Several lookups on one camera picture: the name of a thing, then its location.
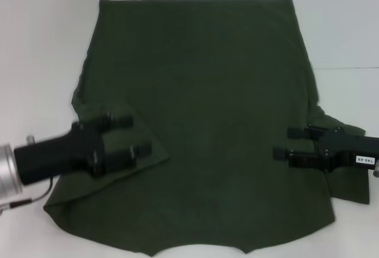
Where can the right silver connector post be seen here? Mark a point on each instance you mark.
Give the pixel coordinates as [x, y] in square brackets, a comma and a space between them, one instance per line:
[376, 171]

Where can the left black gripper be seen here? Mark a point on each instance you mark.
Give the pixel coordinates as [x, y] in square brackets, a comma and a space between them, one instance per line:
[59, 154]

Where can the left silver connector post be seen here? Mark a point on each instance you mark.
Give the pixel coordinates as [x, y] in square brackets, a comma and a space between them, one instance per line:
[30, 139]

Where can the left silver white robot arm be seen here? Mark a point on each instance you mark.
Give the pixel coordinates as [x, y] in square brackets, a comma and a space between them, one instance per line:
[9, 169]

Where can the silver connector post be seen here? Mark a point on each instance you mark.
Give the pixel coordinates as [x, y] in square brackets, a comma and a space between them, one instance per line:
[376, 171]
[30, 139]

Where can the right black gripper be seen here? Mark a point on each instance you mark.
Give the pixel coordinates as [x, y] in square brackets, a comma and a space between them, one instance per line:
[340, 148]

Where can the dark green shirt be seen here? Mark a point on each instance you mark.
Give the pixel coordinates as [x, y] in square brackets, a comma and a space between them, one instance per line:
[207, 77]

